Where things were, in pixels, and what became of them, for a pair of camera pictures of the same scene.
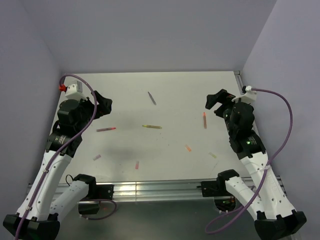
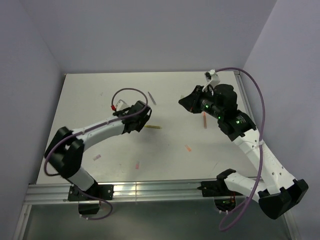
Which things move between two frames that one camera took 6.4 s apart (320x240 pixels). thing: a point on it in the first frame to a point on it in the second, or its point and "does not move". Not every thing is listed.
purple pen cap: [97, 157] does not move
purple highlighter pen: [154, 101] does not move
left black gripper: [103, 107] to [143, 121]
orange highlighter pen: [205, 120] does not move
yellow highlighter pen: [152, 126] does not move
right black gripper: [212, 99] to [191, 101]
